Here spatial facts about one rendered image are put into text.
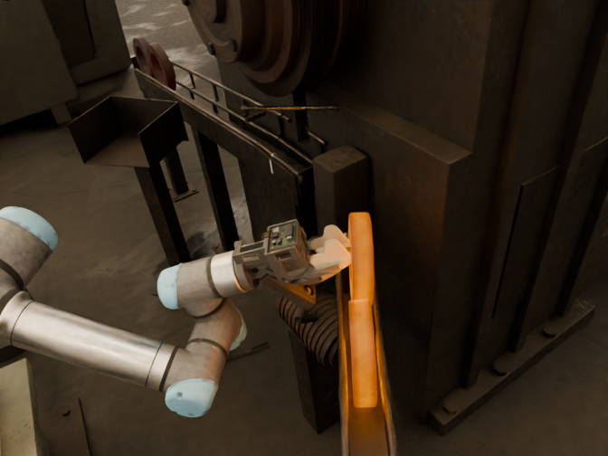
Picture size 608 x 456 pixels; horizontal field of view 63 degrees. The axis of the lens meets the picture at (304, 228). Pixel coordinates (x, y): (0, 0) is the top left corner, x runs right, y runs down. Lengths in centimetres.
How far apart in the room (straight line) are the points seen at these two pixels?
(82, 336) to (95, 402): 91
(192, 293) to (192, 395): 16
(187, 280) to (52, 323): 22
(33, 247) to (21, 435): 57
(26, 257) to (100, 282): 119
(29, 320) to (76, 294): 126
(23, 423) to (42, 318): 57
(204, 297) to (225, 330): 8
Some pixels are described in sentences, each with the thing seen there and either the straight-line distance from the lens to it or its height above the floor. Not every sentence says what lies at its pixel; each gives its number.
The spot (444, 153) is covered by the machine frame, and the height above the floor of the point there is 87.
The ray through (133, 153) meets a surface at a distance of 165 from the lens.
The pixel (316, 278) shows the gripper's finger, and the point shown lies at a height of 78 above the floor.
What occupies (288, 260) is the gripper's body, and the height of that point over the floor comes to 82.
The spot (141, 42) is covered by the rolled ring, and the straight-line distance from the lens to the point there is 217.
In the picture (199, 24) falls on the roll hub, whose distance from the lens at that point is 116.
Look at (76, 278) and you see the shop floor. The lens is 223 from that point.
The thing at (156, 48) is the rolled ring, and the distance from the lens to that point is 199.
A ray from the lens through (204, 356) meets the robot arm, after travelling 87.
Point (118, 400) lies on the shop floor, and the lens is 175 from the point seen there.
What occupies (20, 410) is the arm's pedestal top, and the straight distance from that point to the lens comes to 147.
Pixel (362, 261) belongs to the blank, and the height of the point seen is 83.
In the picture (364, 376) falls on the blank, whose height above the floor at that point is 76.
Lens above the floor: 135
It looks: 39 degrees down
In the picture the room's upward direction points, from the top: 7 degrees counter-clockwise
